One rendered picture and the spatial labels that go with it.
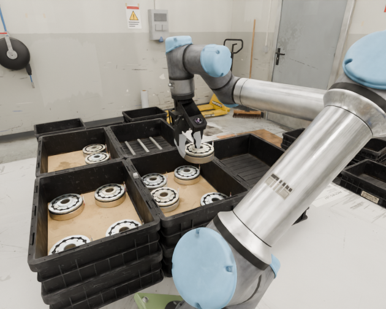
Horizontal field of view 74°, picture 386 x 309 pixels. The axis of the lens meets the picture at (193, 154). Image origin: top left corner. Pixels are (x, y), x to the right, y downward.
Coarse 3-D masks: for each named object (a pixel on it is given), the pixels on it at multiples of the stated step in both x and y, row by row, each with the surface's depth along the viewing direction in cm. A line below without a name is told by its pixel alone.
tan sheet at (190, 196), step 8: (168, 176) 104; (200, 176) 104; (168, 184) 99; (176, 184) 99; (200, 184) 99; (208, 184) 99; (184, 192) 94; (192, 192) 94; (200, 192) 94; (208, 192) 94; (216, 192) 94; (184, 200) 89; (192, 200) 89; (176, 208) 85; (184, 208) 85
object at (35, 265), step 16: (48, 176) 85; (144, 192) 77; (32, 208) 70; (32, 224) 64; (144, 224) 64; (160, 224) 66; (32, 240) 60; (96, 240) 59; (112, 240) 60; (128, 240) 62; (32, 256) 55; (48, 256) 55; (64, 256) 56; (80, 256) 58
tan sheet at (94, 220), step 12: (48, 204) 87; (96, 204) 87; (120, 204) 87; (132, 204) 87; (48, 216) 82; (84, 216) 82; (96, 216) 82; (108, 216) 82; (120, 216) 82; (132, 216) 82; (48, 228) 77; (60, 228) 77; (72, 228) 77; (84, 228) 77; (96, 228) 77; (48, 240) 73; (48, 252) 69
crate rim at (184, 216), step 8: (160, 152) 101; (128, 160) 95; (224, 168) 90; (232, 176) 85; (144, 184) 81; (240, 184) 81; (248, 192) 77; (152, 200) 73; (224, 200) 73; (232, 200) 74; (240, 200) 75; (160, 208) 70; (192, 208) 70; (200, 208) 70; (208, 208) 71; (216, 208) 72; (160, 216) 67; (168, 216) 67; (176, 216) 67; (184, 216) 68; (192, 216) 69; (168, 224) 66; (176, 224) 67
